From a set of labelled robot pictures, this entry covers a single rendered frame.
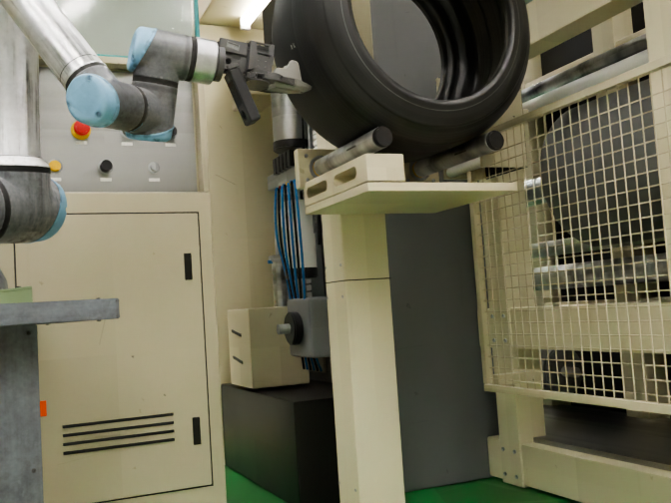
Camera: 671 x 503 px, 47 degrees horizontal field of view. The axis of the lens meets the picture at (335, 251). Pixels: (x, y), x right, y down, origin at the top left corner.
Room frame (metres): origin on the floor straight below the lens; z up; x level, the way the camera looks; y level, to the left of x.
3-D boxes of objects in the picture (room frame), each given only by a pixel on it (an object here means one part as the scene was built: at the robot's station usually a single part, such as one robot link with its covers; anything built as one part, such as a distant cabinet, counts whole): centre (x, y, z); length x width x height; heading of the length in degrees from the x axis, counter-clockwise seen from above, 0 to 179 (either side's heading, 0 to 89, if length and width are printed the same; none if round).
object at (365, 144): (1.73, -0.05, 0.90); 0.35 x 0.05 x 0.05; 24
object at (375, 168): (1.74, -0.04, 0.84); 0.36 x 0.09 x 0.06; 24
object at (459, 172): (2.15, -0.43, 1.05); 0.20 x 0.15 x 0.30; 24
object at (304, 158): (1.96, -0.10, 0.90); 0.40 x 0.03 x 0.10; 114
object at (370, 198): (1.79, -0.17, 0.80); 0.37 x 0.36 x 0.02; 114
